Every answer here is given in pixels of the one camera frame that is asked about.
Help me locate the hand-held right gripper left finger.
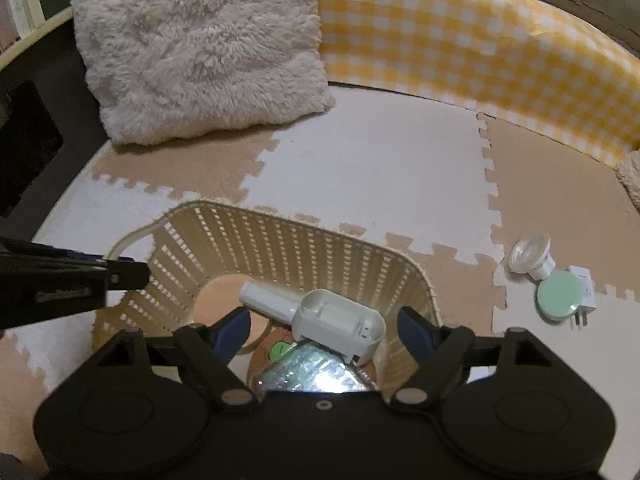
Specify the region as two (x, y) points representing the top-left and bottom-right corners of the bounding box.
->
(92, 306), (257, 409)

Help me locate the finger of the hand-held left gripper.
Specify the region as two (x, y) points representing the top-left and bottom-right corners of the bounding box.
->
(0, 234), (150, 292)

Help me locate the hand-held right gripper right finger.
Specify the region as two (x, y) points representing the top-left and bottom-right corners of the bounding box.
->
(389, 306), (557, 409)

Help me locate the white plastic handheld device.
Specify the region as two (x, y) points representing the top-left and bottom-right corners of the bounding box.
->
(239, 281), (387, 363)

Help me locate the clear plastic blister pack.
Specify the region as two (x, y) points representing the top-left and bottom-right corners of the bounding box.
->
(249, 345), (373, 393)

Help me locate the cream plastic woven basket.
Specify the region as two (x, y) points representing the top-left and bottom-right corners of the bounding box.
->
(92, 200), (445, 396)

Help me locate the clear spotlight bulb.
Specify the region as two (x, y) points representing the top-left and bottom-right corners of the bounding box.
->
(507, 234), (557, 281)

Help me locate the green round night light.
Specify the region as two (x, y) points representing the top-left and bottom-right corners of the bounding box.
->
(535, 270), (586, 323)

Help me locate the white plug adapter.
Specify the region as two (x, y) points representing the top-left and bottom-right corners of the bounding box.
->
(567, 266), (597, 330)

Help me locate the black cabinet with cutout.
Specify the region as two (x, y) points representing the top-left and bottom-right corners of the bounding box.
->
(0, 20), (108, 241)

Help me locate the beige white foam puzzle mat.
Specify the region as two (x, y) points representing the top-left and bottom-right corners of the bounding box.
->
(0, 80), (640, 480)

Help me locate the large fluffy white pillow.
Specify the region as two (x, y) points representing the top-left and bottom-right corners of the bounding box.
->
(70, 0), (336, 147)

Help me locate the yellow checked bed cover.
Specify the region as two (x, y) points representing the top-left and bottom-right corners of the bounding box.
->
(317, 0), (640, 168)

